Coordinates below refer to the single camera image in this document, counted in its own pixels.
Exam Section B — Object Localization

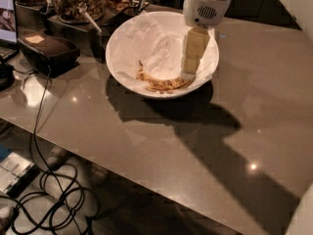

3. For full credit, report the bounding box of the black round object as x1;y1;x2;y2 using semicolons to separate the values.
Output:
0;64;15;91

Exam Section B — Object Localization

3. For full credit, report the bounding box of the black tray with snacks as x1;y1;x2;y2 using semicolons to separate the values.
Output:
104;0;149;25

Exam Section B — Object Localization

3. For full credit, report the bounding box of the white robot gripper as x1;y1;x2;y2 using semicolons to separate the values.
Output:
181;0;231;80

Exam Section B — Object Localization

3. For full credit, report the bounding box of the black cable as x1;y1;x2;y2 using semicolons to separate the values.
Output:
0;67;99;235

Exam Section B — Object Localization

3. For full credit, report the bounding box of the white ceramic bowl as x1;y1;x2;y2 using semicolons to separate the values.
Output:
105;11;220;100

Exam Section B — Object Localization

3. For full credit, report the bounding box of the grey power strip box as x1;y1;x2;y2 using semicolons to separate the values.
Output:
0;153;34;198

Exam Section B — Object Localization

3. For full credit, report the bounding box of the white paper napkin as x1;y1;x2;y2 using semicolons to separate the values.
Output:
111;13;216;90

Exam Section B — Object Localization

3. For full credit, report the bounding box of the black box with label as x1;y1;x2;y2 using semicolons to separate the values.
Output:
18;31;80;78

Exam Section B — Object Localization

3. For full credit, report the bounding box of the spotted ripe banana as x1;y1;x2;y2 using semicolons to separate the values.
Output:
136;63;195;93

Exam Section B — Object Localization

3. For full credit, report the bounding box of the laptop computer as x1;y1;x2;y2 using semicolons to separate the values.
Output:
0;0;19;62

